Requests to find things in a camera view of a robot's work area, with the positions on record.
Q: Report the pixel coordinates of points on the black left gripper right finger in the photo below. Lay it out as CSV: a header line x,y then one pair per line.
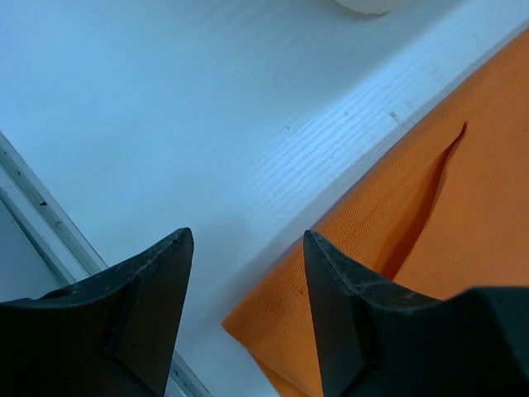
x,y
375,337

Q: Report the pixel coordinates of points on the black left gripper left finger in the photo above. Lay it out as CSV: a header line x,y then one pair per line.
x,y
112,334

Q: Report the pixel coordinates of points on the orange trousers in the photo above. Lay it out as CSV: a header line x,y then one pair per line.
x,y
445,210

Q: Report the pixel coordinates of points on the cream perforated plastic basket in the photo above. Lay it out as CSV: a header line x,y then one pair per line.
x,y
371,7

